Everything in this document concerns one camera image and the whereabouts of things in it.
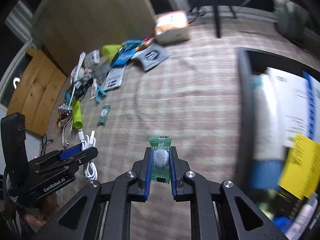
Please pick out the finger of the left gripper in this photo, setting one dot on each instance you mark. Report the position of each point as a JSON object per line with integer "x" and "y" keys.
{"x": 70, "y": 152}
{"x": 83, "y": 157}

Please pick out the white tube blue cap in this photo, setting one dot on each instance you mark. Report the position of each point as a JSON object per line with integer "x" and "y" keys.
{"x": 269, "y": 151}

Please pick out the black tray bin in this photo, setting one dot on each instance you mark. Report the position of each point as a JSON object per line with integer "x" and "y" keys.
{"x": 280, "y": 206}

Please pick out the white blue long box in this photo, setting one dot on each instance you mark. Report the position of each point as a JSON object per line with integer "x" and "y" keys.
{"x": 311, "y": 108}

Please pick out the cardboard parcel box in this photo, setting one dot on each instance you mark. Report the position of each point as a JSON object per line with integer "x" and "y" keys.
{"x": 172, "y": 27}

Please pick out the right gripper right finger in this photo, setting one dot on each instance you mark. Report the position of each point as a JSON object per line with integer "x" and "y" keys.
{"x": 178, "y": 167}

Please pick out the grey T3 sachet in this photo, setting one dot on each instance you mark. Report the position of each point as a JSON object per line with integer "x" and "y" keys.
{"x": 152, "y": 56}

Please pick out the lime green tube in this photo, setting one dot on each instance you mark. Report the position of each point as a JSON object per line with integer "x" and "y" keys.
{"x": 76, "y": 113}

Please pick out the green mint candy packet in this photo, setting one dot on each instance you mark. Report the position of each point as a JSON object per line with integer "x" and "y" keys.
{"x": 160, "y": 159}

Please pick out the white bead cluster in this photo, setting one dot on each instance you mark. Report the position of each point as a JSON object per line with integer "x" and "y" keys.
{"x": 63, "y": 109}

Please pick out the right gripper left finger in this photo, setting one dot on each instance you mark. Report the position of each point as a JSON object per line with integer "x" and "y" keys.
{"x": 139, "y": 190}

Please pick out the blue snack packet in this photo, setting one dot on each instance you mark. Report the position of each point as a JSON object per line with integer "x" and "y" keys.
{"x": 123, "y": 55}

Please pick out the blue plastic clothespin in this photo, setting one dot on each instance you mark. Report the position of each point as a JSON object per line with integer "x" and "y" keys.
{"x": 100, "y": 93}

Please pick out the pink bottle grey cap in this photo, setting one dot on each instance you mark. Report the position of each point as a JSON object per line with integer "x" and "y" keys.
{"x": 302, "y": 220}

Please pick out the patterned tissue pack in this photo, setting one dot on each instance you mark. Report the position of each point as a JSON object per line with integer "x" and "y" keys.
{"x": 92, "y": 58}

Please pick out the wooden board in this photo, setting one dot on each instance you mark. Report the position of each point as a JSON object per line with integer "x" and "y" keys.
{"x": 37, "y": 91}

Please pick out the small cream lotion tube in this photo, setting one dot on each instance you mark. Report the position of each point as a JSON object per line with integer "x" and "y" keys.
{"x": 94, "y": 89}

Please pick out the white blue label card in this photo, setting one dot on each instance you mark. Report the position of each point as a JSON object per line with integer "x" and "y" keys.
{"x": 114, "y": 78}

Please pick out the white paper booklet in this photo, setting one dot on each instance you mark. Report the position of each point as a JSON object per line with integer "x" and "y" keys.
{"x": 291, "y": 92}

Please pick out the yellow black box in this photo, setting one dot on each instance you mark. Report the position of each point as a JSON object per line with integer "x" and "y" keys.
{"x": 300, "y": 175}

